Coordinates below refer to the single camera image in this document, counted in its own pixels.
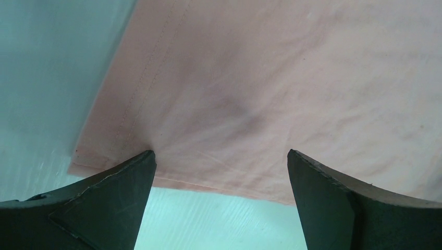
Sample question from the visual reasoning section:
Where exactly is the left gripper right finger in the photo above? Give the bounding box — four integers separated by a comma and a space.
287, 150, 441, 249

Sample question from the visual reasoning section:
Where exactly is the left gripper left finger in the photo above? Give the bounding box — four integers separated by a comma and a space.
1, 151, 156, 249

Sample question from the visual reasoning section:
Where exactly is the salmon pink t shirt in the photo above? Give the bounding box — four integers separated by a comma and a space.
68, 1, 441, 204

